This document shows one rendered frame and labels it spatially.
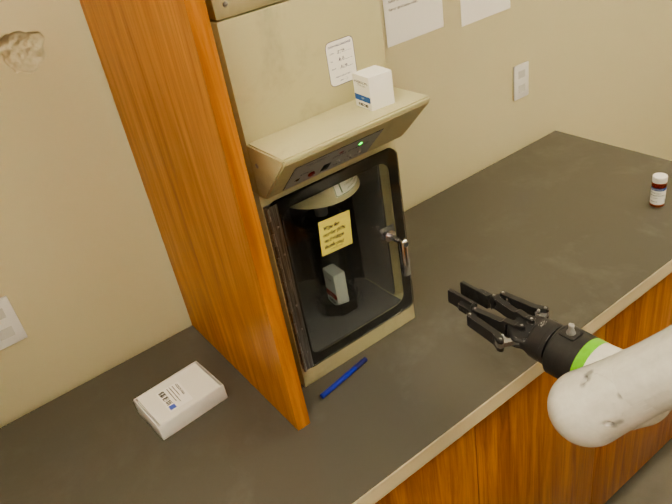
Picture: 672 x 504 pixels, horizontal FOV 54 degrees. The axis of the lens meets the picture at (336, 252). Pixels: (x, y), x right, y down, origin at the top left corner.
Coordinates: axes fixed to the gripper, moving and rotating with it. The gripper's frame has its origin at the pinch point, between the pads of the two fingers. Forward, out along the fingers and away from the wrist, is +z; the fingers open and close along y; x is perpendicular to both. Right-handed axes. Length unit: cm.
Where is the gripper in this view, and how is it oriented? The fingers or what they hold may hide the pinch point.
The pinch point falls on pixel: (468, 298)
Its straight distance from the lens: 128.1
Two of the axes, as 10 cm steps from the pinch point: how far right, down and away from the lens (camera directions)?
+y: -8.0, 4.1, -4.4
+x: 1.4, 8.4, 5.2
